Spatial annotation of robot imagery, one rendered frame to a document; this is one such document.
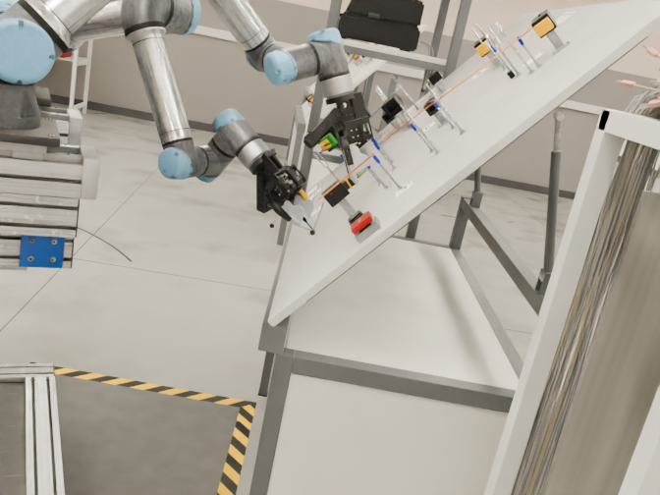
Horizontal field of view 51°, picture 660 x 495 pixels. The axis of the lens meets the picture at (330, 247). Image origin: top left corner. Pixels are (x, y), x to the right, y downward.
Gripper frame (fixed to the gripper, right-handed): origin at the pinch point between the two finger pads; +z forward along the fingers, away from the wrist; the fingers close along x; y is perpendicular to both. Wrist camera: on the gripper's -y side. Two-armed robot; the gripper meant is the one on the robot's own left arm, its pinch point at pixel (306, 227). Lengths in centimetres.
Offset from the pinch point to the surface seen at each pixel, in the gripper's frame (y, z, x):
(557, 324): 62, 46, -27
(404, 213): 33.8, 15.7, -6.7
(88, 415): -128, -11, -28
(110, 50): -518, -443, 375
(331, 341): -2.0, 25.7, -14.5
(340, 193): 10.2, -0.5, 6.2
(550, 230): 36, 38, 24
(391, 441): -2, 51, -19
